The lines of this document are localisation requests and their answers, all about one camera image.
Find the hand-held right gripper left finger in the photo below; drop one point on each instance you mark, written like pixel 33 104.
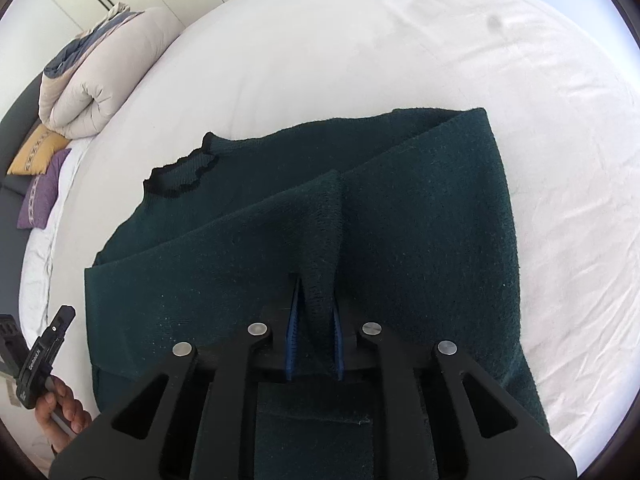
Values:
pixel 292 332

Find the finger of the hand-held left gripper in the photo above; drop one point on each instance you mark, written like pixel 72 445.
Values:
pixel 62 320

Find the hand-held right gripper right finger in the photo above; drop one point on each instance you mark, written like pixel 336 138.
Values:
pixel 338 345

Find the dark green sweater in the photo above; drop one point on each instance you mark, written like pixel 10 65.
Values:
pixel 425 235

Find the person's left hand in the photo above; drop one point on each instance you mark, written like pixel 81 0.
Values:
pixel 65 410

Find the purple patterned pillow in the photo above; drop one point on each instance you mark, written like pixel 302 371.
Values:
pixel 42 195

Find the grey padded headboard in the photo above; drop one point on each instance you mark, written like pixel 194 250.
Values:
pixel 10 200

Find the yellow patterned pillow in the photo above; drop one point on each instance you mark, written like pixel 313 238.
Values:
pixel 37 152

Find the folded beige duvet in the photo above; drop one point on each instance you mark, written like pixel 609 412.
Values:
pixel 100 90

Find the bed with white sheet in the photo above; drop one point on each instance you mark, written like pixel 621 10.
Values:
pixel 375 50

